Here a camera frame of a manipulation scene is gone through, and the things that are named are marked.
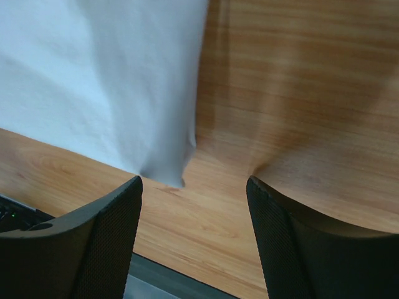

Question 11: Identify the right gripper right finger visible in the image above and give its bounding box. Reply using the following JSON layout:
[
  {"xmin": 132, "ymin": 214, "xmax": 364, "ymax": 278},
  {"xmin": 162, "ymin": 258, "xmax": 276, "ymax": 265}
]
[{"xmin": 246, "ymin": 176, "xmax": 398, "ymax": 298}]

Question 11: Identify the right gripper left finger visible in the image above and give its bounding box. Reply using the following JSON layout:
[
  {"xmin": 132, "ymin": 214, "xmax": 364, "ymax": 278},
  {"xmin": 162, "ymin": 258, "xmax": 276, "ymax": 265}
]
[{"xmin": 1, "ymin": 176, "xmax": 143, "ymax": 298}]

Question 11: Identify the green and white raglan t-shirt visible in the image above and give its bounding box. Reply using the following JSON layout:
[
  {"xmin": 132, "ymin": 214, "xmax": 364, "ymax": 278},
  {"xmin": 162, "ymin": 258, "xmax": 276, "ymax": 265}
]
[{"xmin": 1, "ymin": 1, "xmax": 209, "ymax": 188}]

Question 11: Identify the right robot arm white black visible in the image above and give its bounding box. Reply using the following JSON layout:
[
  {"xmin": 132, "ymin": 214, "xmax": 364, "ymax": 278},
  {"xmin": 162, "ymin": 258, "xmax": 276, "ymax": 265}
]
[{"xmin": 1, "ymin": 177, "xmax": 398, "ymax": 298}]

